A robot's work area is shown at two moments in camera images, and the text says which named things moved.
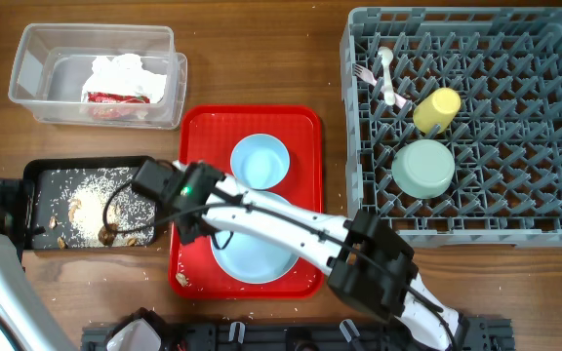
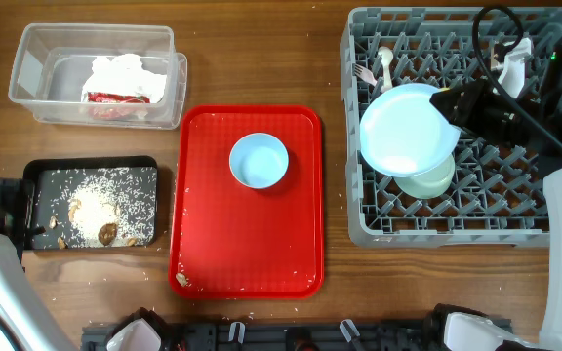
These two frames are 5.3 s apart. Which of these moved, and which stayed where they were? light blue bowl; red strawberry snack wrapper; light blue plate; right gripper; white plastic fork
Moved: right gripper; light blue plate
Stayed: red strawberry snack wrapper; light blue bowl; white plastic fork
